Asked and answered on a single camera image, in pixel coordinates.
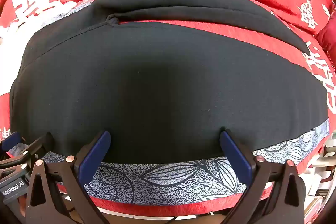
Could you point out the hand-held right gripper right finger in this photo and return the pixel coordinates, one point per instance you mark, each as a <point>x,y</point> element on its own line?
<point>235,158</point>

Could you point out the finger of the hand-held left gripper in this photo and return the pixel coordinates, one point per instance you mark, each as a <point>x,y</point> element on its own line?
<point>10,141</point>
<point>39,145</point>

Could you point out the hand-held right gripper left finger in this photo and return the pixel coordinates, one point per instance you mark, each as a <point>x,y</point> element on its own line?
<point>95,158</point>

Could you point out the black pants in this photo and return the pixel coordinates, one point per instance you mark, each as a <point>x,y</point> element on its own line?
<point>157,82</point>

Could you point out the grey leaf patterned sheet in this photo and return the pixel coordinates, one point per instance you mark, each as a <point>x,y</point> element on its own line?
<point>170,176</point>

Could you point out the white cluttered shelf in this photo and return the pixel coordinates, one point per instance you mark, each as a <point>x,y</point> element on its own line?
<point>326,161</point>

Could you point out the red white printed blanket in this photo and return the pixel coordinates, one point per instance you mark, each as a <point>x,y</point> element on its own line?
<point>262,37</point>

